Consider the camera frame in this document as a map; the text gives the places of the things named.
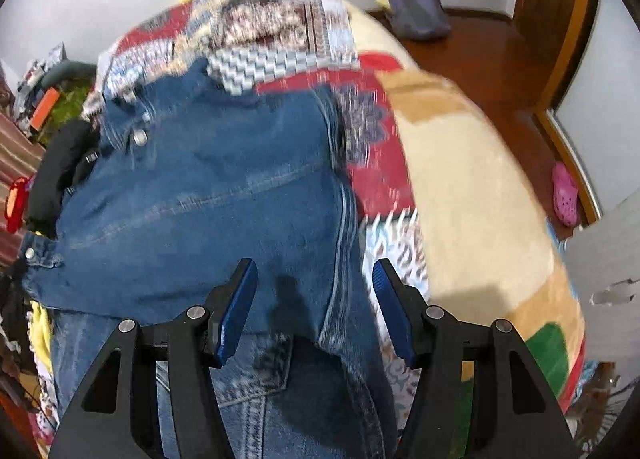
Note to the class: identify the pink slipper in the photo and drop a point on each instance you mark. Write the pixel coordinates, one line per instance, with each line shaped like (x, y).
(565, 195)

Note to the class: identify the striped red curtain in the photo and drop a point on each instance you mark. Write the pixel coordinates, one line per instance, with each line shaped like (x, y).
(19, 159)

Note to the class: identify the grey purple backpack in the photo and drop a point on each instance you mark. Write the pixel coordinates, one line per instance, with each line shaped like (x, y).
(418, 20)

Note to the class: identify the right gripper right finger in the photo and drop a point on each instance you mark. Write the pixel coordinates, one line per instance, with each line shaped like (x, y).
(485, 369)

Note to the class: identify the blue denim jacket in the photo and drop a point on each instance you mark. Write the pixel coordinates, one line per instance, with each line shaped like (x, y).
(189, 180)

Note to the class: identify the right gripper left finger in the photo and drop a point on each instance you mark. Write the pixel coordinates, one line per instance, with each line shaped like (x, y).
(148, 379)

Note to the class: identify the patchwork patterned bed quilt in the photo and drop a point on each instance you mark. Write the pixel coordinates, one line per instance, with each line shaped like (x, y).
(270, 45)

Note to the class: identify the orange box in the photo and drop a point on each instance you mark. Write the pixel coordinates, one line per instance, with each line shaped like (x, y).
(44, 108)

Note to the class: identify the wooden wardrobe with sliding door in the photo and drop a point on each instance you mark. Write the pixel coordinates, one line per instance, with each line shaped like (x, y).
(589, 103)

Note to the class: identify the black garment pile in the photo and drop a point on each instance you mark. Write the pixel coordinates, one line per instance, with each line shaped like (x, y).
(68, 161)

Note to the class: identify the beige patchwork blanket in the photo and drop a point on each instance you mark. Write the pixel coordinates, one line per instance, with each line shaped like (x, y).
(476, 241)

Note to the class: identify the yellow garment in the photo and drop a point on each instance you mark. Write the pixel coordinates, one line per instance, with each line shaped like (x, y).
(40, 335)

